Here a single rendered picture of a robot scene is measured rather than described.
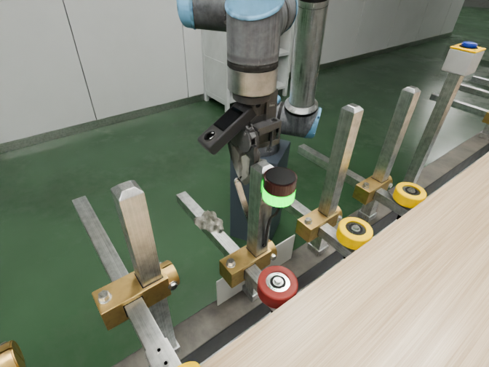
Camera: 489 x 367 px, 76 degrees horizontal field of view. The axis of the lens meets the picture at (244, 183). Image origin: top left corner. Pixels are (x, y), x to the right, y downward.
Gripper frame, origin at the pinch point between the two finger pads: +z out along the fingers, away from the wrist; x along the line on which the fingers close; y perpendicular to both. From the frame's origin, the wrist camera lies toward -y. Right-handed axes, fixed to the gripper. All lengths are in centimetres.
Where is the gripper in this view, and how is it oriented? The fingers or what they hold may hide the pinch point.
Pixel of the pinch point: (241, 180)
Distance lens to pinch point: 69.0
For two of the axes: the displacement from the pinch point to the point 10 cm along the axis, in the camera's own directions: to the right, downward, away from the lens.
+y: 7.9, -3.6, 4.9
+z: -0.2, 7.9, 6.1
